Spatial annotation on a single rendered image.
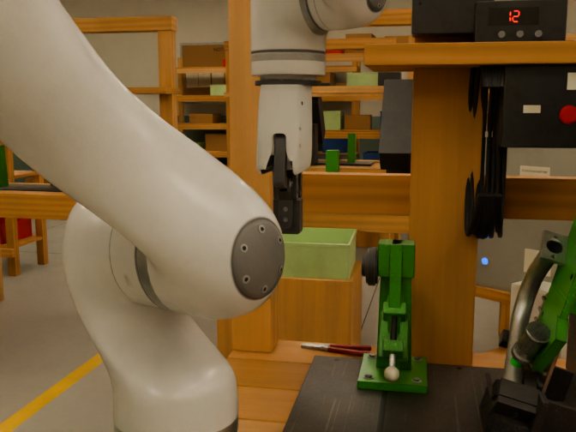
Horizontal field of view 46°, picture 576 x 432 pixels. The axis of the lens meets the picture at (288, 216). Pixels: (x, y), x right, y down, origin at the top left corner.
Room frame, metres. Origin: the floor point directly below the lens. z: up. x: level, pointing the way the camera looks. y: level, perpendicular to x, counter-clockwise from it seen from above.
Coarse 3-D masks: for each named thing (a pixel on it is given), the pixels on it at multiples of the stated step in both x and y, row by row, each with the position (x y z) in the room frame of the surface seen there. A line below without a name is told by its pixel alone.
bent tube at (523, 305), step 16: (544, 240) 1.09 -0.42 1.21; (560, 240) 1.09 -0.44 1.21; (544, 256) 1.07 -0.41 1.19; (560, 256) 1.07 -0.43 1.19; (528, 272) 1.14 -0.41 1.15; (544, 272) 1.12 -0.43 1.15; (528, 288) 1.14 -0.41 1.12; (528, 304) 1.14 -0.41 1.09; (512, 320) 1.14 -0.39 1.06; (528, 320) 1.14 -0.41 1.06; (512, 336) 1.11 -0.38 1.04; (512, 368) 1.06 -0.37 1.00
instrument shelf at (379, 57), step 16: (368, 48) 1.31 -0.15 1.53; (384, 48) 1.30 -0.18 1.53; (400, 48) 1.29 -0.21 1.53; (416, 48) 1.29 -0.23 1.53; (432, 48) 1.28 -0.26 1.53; (448, 48) 1.28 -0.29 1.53; (464, 48) 1.27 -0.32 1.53; (480, 48) 1.27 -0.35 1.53; (496, 48) 1.26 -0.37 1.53; (512, 48) 1.26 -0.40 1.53; (528, 48) 1.25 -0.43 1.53; (544, 48) 1.25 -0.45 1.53; (560, 48) 1.24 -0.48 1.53; (368, 64) 1.31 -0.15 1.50; (384, 64) 1.30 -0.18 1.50; (400, 64) 1.30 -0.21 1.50; (416, 64) 1.29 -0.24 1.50; (432, 64) 1.29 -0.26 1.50; (448, 64) 1.28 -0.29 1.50; (464, 64) 1.28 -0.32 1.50; (480, 64) 1.27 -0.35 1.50; (496, 64) 1.27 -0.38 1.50; (512, 64) 1.27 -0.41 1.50
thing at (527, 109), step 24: (504, 72) 1.28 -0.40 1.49; (528, 72) 1.27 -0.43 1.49; (552, 72) 1.26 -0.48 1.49; (504, 96) 1.27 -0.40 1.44; (528, 96) 1.26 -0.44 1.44; (552, 96) 1.26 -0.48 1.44; (504, 120) 1.27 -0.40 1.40; (528, 120) 1.26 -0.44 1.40; (552, 120) 1.26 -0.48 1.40; (504, 144) 1.27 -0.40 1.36; (528, 144) 1.26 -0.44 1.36; (552, 144) 1.26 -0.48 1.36
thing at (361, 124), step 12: (348, 36) 8.12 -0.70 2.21; (360, 36) 8.08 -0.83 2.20; (372, 36) 8.11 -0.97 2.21; (396, 36) 8.00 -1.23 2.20; (408, 36) 7.97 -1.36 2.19; (336, 60) 8.02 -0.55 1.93; (348, 60) 7.99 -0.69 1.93; (360, 60) 7.96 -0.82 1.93; (408, 72) 7.89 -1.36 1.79; (348, 84) 8.07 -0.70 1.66; (360, 84) 8.05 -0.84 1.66; (372, 84) 8.03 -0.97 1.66; (324, 120) 8.15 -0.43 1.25; (336, 120) 8.12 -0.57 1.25; (348, 120) 8.11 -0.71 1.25; (360, 120) 8.08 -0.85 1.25; (336, 132) 8.02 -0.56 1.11; (348, 132) 7.99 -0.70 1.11; (360, 132) 7.99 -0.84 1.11; (372, 132) 7.98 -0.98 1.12; (324, 156) 8.57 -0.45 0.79; (372, 156) 8.03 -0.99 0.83
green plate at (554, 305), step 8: (568, 240) 1.09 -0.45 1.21; (568, 248) 1.07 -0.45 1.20; (568, 256) 1.06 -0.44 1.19; (568, 264) 1.04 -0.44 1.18; (560, 272) 1.08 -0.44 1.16; (568, 272) 1.03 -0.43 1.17; (552, 280) 1.10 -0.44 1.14; (560, 280) 1.06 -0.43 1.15; (568, 280) 1.01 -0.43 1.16; (552, 288) 1.09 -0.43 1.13; (560, 288) 1.04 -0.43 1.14; (568, 288) 1.00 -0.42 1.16; (552, 296) 1.07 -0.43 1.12; (560, 296) 1.03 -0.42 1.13; (568, 296) 0.99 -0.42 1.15; (544, 304) 1.10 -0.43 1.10; (552, 304) 1.06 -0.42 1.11; (560, 304) 1.02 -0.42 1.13; (568, 304) 0.99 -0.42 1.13; (544, 312) 1.09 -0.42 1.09; (552, 312) 1.04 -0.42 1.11; (560, 312) 1.00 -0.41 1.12; (568, 312) 0.99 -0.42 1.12; (544, 320) 1.07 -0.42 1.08; (552, 320) 1.03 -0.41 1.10
